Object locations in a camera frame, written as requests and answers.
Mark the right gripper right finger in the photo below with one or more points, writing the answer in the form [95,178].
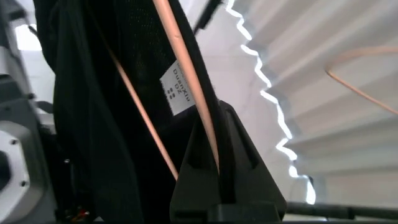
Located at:
[252,180]

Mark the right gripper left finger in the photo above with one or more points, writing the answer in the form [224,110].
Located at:
[196,186]

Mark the pink clothes hanger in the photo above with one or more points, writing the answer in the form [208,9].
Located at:
[351,87]
[189,71]

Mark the black sleeveless top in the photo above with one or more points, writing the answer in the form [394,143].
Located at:
[93,124]

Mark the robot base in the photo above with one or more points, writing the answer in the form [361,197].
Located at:
[28,174]

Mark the black clothes rack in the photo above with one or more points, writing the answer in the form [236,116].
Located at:
[326,211]

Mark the white curtain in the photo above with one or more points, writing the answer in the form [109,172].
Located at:
[342,140]

